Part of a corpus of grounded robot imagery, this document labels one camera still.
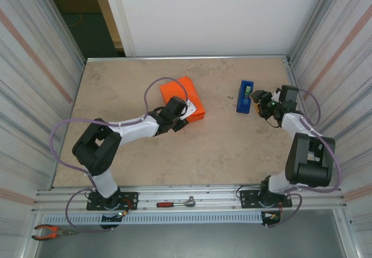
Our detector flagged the grey metal shelf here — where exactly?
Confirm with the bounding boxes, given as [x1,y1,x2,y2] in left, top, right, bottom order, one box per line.
[28,210,352,258]

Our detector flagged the aluminium corner post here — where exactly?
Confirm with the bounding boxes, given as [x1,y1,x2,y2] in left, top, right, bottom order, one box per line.
[36,0,88,66]
[289,0,341,63]

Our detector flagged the ridged aluminium side rail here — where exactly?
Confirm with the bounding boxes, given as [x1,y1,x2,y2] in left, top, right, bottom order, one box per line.
[283,57,331,187]

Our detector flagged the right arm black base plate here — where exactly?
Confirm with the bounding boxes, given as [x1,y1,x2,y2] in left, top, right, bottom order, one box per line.
[239,189,292,209]

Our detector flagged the thin aluminium table rail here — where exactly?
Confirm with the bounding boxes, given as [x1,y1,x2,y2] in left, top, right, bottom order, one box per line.
[86,55,292,64]

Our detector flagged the red handled ratchet wrench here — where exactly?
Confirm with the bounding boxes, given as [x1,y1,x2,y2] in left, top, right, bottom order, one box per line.
[156,195,197,209]

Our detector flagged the blue tape dispenser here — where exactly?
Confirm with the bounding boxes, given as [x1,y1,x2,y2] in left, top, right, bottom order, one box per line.
[236,80,255,115]

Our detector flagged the white slotted cable duct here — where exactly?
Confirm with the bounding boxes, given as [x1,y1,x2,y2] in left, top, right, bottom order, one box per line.
[43,213,264,224]

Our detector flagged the orange handled pliers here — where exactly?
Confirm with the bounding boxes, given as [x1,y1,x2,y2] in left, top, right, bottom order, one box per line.
[31,224,78,241]

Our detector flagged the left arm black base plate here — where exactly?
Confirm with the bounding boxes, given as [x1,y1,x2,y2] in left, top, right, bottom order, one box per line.
[86,191,140,212]

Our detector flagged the wide aluminium mounting rail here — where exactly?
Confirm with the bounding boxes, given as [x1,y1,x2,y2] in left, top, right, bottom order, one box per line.
[33,184,348,212]

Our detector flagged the yellow plug power wire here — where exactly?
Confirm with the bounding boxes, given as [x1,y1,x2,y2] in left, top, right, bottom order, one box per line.
[117,198,138,217]
[261,201,284,221]

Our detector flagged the white door frame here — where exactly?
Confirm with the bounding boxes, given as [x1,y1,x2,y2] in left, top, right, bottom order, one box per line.
[89,0,137,58]

